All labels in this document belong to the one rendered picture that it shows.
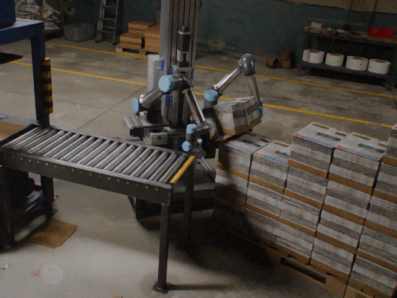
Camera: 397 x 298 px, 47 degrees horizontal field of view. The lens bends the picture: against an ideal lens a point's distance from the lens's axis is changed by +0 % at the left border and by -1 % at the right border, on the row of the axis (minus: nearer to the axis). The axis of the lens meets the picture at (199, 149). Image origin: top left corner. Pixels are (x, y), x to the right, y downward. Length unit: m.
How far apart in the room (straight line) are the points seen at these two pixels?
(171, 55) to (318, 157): 1.50
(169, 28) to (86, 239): 1.80
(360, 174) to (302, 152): 0.41
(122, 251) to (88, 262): 0.27
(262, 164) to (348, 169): 0.63
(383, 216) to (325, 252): 0.52
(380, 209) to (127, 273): 1.77
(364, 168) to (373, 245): 0.52
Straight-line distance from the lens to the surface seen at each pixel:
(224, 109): 3.41
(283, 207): 3.34
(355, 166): 3.02
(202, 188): 3.99
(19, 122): 3.82
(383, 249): 3.18
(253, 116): 3.62
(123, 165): 3.06
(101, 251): 3.60
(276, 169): 3.26
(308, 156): 3.11
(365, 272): 3.32
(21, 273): 3.48
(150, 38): 9.44
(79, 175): 3.05
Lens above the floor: 2.17
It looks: 24 degrees down
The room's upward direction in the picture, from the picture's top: 5 degrees clockwise
